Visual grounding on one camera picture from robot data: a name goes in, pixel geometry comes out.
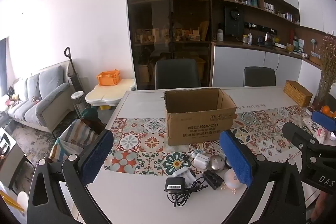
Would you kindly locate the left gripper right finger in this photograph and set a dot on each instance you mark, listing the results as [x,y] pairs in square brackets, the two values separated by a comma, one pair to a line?
[286,202]

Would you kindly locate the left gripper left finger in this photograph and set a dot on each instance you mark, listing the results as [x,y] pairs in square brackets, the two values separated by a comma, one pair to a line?
[46,200]

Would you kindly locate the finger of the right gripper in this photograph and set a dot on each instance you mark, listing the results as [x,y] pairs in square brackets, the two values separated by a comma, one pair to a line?
[324,121]
[305,142]

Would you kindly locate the silver round egg device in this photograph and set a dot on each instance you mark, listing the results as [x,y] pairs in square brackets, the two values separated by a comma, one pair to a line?
[217,163]

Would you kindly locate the white square charger case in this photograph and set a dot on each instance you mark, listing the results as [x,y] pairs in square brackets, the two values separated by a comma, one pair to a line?
[201,161]

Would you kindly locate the white battery charger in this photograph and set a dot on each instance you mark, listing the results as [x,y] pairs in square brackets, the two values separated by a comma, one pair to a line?
[187,174]

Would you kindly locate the black power adapter with cable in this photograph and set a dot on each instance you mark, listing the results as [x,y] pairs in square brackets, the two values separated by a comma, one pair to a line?
[180,189]

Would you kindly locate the blue white cat figurine keychain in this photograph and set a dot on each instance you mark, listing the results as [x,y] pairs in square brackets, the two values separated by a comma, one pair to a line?
[195,152]

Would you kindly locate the white printed plastic bag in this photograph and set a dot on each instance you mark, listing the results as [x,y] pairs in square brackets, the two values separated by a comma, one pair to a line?
[321,134]

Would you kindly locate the woven yellow tissue box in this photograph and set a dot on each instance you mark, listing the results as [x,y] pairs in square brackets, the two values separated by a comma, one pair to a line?
[298,93]

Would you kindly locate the striped fabric bag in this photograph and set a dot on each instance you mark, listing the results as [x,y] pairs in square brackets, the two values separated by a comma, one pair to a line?
[79,134]

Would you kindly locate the dried flower bouquet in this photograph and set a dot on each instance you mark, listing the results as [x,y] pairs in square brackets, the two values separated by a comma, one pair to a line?
[327,53]

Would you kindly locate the dark chair right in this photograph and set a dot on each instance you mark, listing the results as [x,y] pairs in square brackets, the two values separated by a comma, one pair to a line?
[259,76]

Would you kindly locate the green hat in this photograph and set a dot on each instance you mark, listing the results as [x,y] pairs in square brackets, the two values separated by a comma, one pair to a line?
[89,113]

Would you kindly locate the grey sofa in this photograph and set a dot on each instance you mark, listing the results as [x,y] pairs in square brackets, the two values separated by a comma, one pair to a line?
[44,97]

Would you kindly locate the white cylindrical air purifier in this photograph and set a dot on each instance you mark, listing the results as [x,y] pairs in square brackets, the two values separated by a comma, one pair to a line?
[78,100]

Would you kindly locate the white cabinet with wooden counter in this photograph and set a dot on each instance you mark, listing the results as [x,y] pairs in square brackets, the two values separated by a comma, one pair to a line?
[230,60]

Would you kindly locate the brown cardboard box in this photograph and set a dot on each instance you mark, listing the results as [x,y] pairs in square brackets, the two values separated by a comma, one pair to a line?
[197,115]

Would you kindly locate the black stick vacuum cleaner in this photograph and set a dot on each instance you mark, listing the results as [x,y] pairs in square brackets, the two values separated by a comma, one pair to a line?
[74,78]

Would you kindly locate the cream flower shaped kids table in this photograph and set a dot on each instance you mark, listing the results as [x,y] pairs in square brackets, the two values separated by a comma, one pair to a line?
[106,97]

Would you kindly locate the orange plastic crate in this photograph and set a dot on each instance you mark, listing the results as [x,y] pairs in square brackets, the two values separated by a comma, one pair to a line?
[108,78]

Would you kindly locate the dark chair near cabinet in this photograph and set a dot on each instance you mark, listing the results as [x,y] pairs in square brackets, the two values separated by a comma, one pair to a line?
[176,73]

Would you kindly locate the dark glass display cabinet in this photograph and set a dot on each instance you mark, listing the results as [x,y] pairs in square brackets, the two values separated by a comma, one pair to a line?
[169,29]

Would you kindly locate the black wall appliance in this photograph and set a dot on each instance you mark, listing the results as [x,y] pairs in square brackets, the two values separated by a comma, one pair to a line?
[233,21]

